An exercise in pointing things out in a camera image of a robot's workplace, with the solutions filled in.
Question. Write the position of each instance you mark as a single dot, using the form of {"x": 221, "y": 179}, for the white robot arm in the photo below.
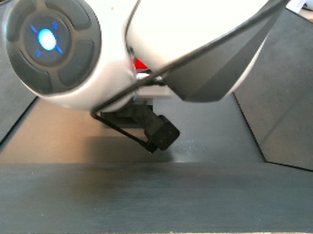
{"x": 73, "y": 48}

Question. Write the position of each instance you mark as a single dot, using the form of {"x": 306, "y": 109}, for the red block with shaped holes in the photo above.
{"x": 140, "y": 64}

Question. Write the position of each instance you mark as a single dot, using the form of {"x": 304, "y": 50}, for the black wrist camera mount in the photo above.
{"x": 139, "y": 115}

